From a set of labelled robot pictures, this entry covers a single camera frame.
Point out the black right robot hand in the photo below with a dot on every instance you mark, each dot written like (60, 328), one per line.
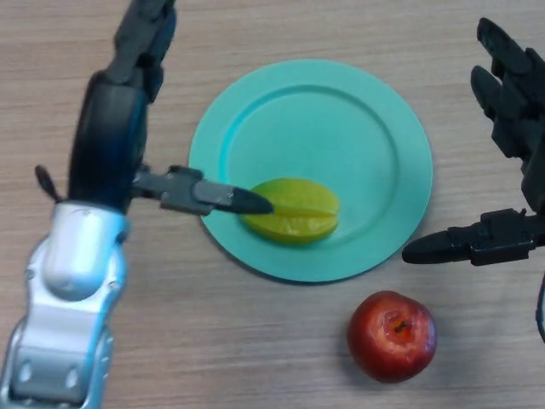
(521, 115)

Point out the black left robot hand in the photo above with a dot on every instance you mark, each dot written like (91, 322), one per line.
(106, 145)

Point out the yellow starfruit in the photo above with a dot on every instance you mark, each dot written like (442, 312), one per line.
(302, 217)

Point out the teal green round plate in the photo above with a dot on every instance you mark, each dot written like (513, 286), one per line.
(315, 136)

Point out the red apple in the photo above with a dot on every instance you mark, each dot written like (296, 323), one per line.
(391, 338)

